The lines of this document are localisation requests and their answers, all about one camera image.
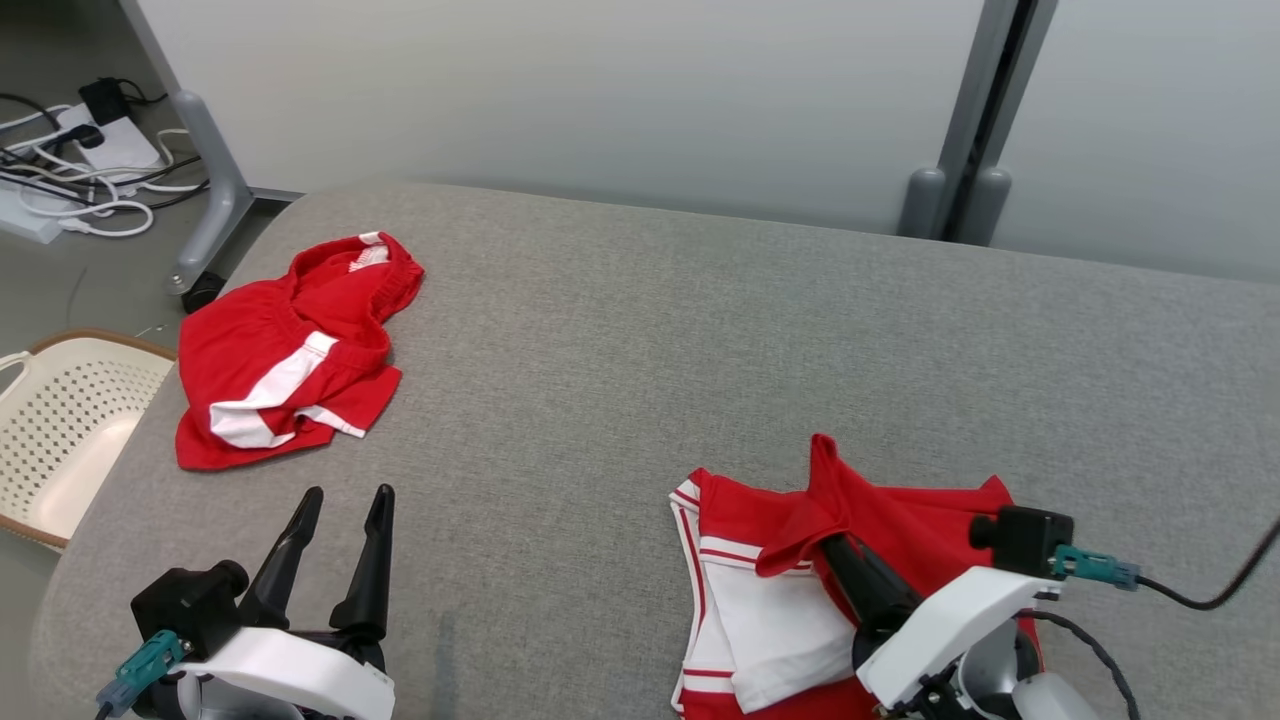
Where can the grey rounded post cap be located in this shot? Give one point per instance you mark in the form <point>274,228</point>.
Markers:
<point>985,208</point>
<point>921,205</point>

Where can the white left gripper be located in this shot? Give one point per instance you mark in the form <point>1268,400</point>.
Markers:
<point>300,670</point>

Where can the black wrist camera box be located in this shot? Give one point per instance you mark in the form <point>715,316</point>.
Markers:
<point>190,605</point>
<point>1025,540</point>

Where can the teal right camera connector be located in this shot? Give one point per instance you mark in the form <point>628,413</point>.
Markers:
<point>1095,568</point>

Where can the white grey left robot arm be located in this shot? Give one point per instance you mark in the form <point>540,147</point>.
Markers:
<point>230,705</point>

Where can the black caster wheel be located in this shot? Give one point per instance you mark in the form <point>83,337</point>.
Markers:
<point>203,293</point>

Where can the red basketball jersey white sleeves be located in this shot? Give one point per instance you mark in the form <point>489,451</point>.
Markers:
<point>900,520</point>

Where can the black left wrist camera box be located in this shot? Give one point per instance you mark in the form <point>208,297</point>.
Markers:
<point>190,605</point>

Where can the teal left camera connector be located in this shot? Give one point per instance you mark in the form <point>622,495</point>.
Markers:
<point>145,668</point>

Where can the grey partition post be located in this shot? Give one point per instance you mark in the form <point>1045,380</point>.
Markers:
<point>985,80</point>

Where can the grey metal desk leg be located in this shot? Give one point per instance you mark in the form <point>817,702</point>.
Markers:
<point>215,170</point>

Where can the cream perforated laundry basket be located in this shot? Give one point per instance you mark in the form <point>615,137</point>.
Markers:
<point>70,440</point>

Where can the white power strip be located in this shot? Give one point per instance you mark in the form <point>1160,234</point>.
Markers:
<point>120,150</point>

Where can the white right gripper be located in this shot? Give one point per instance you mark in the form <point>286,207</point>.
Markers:
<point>950,620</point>

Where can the teal camera connector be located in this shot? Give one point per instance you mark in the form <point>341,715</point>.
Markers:
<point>1095,568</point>
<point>145,668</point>

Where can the red shorts white stripe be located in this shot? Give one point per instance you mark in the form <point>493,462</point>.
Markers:
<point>250,340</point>

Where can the black power adapter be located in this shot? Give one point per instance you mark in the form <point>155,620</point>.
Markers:
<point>103,100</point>

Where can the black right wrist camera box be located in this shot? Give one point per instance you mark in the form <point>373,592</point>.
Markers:
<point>1025,540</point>

